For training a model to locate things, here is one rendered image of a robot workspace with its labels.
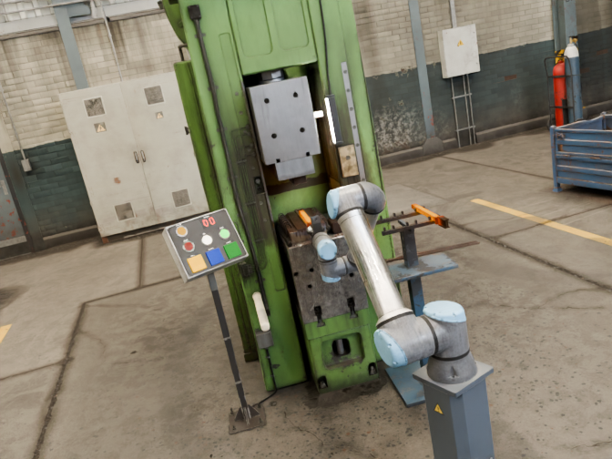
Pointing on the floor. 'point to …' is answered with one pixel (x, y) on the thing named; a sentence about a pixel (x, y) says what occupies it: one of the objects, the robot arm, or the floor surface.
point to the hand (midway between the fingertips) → (311, 225)
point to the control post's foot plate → (246, 419)
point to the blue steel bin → (583, 153)
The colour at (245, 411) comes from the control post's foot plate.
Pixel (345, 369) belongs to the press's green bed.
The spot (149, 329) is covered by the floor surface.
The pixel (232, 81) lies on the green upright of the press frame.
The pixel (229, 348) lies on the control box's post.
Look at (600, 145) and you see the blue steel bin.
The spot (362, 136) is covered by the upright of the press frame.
